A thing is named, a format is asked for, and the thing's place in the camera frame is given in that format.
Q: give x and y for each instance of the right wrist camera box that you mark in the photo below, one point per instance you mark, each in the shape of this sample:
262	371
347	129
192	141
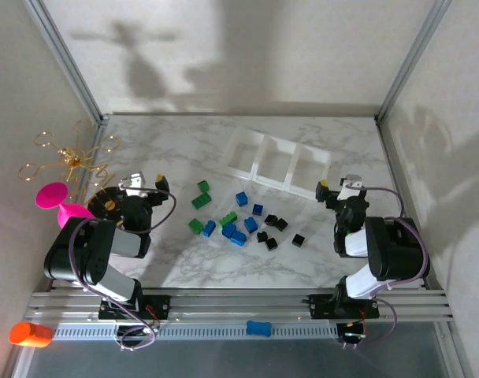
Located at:
351	180

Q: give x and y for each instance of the orange cylinder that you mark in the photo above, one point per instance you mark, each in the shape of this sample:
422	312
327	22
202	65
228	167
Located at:
30	334

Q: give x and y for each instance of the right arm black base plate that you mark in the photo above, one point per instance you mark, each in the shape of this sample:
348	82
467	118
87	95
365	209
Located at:
322	307

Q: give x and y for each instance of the aluminium frame post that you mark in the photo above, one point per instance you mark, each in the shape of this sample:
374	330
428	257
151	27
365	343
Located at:
66	59
412	59

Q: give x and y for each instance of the long green lego brick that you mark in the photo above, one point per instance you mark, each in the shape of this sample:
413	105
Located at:
201	200
228	219

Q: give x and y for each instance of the small green lego brick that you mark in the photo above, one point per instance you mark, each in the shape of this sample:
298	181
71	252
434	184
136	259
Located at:
195	226
203	186

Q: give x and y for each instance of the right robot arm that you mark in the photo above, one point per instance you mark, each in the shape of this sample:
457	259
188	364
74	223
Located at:
397	252

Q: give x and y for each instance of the blue bone-shaped piece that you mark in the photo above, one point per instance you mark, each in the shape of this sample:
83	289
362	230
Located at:
258	328

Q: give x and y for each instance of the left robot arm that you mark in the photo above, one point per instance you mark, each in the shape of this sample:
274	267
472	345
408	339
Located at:
90	256

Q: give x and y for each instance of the pink plastic goblet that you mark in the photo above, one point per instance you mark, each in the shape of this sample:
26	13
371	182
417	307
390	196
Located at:
52	196

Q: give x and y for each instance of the aluminium mounting rail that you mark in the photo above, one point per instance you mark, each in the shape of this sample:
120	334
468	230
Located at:
243	305

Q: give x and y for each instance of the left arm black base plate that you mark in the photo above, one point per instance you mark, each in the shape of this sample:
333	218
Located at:
160	307

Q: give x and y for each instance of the small black circuit board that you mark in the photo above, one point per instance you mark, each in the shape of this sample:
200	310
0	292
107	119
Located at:
133	334
351	334

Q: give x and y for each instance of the blue lego brick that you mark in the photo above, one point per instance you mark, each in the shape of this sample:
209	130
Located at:
242	199
250	224
238	238
228	231
209	228
257	209

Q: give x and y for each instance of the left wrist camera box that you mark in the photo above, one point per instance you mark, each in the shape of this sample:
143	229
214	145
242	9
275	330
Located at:
132	182

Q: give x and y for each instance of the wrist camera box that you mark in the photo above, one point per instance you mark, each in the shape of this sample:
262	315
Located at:
132	182
351	180

